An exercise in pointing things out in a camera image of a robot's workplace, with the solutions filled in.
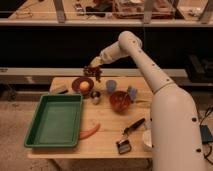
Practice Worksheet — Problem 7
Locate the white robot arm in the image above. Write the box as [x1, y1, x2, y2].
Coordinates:
[91, 31, 206, 171]

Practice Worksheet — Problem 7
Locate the brown wooden bowl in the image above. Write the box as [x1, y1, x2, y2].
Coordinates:
[109, 91, 131, 112]

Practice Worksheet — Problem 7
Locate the small blue cup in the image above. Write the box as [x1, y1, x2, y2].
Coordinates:
[127, 86, 138, 102]

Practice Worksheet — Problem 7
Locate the small metal cup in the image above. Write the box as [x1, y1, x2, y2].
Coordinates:
[91, 91, 101, 105]

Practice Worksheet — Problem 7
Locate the wooden table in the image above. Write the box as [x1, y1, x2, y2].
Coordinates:
[28, 77, 152, 159]

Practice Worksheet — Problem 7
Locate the dark red grape bunch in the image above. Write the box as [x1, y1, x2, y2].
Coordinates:
[83, 66, 102, 82]

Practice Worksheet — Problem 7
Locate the black power box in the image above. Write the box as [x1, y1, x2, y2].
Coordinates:
[200, 125, 213, 144]

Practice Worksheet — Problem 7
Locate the blue plastic cup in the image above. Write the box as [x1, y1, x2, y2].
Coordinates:
[106, 80, 117, 94]

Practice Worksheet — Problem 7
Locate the grey sponge block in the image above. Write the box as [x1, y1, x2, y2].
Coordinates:
[51, 86, 68, 94]

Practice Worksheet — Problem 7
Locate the green plastic tray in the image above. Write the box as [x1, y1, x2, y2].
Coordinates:
[24, 94, 83, 148]

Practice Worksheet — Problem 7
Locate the black handled brush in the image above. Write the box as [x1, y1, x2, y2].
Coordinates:
[116, 118, 145, 155]

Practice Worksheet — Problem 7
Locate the orange fruit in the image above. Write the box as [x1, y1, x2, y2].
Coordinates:
[79, 81, 90, 92]

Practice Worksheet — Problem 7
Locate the purple bowl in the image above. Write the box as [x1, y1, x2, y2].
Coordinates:
[72, 77, 94, 96]

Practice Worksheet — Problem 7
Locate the orange carrot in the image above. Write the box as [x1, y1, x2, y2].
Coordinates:
[79, 123, 100, 140]

